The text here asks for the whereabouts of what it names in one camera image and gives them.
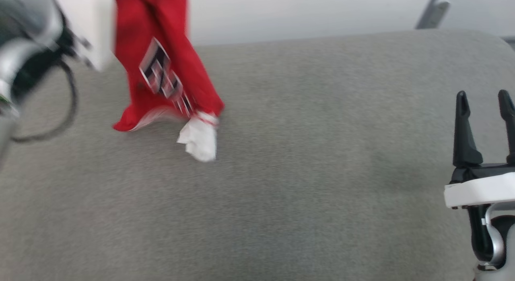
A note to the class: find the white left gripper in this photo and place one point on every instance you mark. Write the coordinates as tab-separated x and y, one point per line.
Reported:
92	23

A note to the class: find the red and white garment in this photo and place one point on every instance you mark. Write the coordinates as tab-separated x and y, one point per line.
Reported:
169	27

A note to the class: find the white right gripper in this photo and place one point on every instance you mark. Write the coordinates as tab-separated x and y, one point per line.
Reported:
483	190

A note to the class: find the grey metal leg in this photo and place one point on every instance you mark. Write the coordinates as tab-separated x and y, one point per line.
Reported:
433	11

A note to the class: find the grey fabric sofa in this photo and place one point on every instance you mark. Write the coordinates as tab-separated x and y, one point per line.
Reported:
305	160

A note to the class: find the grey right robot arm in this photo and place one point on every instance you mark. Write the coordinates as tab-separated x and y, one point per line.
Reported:
497	240

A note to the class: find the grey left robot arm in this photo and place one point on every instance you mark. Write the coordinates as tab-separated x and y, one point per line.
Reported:
24	31

